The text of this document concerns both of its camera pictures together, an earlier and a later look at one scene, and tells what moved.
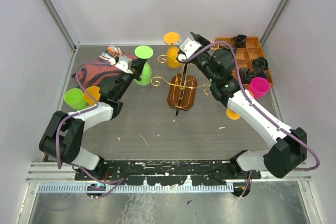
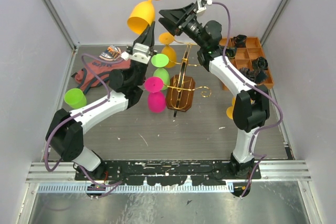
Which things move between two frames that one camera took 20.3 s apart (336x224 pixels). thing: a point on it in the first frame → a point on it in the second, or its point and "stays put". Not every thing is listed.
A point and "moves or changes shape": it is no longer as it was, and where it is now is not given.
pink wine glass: x=259 y=87 → x=156 y=98
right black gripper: x=203 y=42 → x=183 y=16
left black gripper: x=137 y=66 → x=147 y=38
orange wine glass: x=233 y=115 stays put
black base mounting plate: x=155 y=172 stays put
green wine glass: x=74 y=98 stays put
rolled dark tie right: x=261 y=63 stays put
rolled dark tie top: x=240 y=40 stays put
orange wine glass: x=94 y=91 → x=143 y=14
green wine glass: x=145 y=52 moves or changes shape
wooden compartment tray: x=246 y=55 stays put
